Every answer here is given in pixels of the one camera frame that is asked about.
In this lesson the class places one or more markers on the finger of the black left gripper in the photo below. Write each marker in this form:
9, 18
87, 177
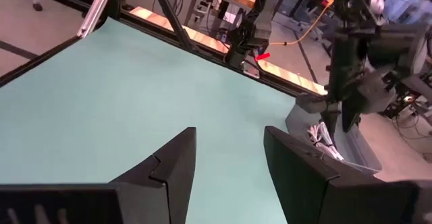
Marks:
332, 122
351, 112

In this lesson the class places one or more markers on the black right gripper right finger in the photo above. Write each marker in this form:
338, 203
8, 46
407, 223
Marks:
297, 183

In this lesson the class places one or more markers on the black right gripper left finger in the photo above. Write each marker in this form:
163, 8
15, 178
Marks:
175, 170

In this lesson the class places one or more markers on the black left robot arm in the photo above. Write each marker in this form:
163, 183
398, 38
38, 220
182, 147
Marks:
352, 1

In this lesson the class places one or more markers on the grey translucent plastic bin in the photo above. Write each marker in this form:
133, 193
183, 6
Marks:
297, 119

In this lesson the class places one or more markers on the red tag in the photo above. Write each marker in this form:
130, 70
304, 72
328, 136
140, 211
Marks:
262, 56

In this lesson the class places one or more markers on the green table mat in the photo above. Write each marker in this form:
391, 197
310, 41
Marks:
101, 116

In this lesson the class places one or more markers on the silver aluminium extrusion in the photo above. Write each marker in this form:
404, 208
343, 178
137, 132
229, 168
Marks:
95, 9

